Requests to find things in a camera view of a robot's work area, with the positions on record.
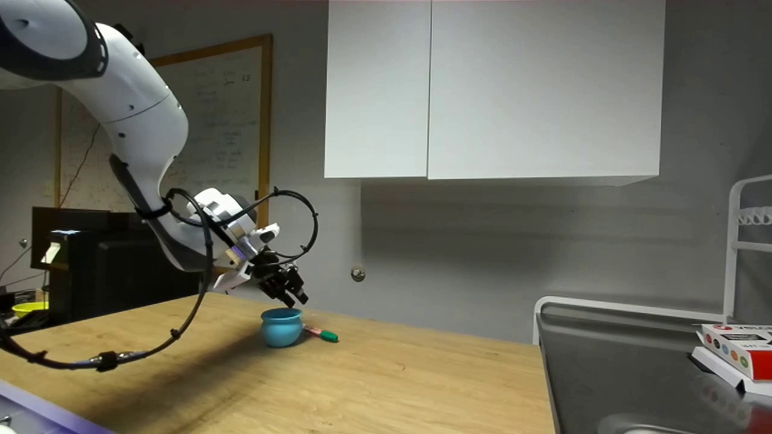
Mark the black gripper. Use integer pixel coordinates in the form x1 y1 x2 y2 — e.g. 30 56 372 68
252 253 309 307

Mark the red green white marker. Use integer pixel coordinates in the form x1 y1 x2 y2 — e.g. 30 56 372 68
305 327 340 341

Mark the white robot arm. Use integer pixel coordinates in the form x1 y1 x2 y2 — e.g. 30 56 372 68
0 0 309 305

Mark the blue cup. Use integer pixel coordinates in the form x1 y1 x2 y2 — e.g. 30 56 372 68
261 307 305 346

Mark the black equipment box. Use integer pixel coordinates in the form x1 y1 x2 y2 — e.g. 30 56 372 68
31 206 199 316

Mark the wood framed whiteboard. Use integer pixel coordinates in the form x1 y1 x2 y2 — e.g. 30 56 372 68
54 36 274 212

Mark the yellow object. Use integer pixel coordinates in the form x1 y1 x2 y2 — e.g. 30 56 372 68
12 301 48 316

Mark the purple edged tray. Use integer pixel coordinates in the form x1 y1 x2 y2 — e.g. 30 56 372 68
0 382 113 434

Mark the stainless steel sink counter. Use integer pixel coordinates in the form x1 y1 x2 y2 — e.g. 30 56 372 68
534 297 772 434

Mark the red white box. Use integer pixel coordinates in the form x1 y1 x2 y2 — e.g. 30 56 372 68
691 322 772 398

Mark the round wall knob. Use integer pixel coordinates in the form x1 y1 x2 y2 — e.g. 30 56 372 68
351 268 366 282

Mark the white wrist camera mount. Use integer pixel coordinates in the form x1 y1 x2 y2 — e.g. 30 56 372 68
194 188 280 292

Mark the white wall cabinet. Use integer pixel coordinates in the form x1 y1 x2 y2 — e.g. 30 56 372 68
324 0 667 182

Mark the white wire dish rack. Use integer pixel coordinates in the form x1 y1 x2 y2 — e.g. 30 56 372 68
722 172 772 320

